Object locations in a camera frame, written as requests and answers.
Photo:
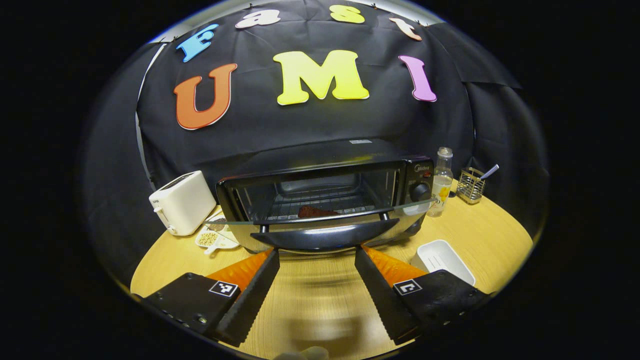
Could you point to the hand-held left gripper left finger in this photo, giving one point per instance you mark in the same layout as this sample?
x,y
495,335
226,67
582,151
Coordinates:
x,y
252,295

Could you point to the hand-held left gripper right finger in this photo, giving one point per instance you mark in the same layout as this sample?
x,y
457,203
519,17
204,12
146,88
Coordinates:
x,y
382,295

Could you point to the black electric oven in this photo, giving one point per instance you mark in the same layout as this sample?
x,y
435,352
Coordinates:
x,y
325,237

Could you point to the red meat slice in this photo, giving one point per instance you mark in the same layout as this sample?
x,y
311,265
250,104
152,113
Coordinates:
x,y
315,212

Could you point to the white rectangular dish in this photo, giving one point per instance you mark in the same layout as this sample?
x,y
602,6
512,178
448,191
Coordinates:
x,y
445,260

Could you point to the white plate of beans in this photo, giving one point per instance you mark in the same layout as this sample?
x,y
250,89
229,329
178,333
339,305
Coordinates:
x,y
207,238

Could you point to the white plate of dark seeds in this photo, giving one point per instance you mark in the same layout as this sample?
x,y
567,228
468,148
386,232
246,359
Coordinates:
x,y
217,223

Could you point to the white toaster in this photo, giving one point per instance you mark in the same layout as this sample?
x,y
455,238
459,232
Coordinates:
x,y
182,202

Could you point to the clear glass bottle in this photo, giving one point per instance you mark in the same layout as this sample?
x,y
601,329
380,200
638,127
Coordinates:
x,y
441,185

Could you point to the striped straw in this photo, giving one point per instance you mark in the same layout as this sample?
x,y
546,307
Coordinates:
x,y
490,171

